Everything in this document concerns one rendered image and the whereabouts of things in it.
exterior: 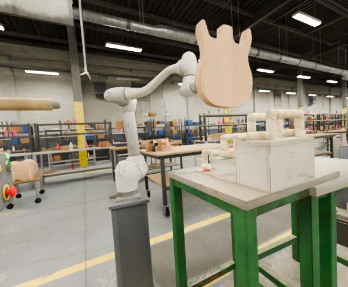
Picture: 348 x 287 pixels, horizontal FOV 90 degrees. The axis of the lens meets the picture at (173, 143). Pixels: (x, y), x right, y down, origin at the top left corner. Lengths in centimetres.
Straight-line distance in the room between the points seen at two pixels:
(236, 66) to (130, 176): 96
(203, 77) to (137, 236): 112
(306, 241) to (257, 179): 46
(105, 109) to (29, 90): 373
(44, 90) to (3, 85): 165
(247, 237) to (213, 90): 63
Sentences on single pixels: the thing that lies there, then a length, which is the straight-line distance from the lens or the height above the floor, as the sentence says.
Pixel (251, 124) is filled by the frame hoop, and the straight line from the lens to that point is 74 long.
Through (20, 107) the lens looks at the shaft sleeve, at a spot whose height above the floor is 124.
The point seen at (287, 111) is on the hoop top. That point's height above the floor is 120.
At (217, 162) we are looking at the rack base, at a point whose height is 100.
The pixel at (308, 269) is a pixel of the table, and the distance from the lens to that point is 114.
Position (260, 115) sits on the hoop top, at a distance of 77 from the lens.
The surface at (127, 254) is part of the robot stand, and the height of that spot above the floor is 34.
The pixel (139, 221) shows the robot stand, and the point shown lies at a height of 55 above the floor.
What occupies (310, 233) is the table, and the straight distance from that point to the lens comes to 105.
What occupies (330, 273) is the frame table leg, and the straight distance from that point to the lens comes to 127.
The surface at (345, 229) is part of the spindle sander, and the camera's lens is 240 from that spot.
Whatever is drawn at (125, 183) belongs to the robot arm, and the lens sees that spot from 131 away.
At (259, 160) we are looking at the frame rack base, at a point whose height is 104.
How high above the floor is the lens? 115
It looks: 3 degrees down
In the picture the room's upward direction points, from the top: 4 degrees counter-clockwise
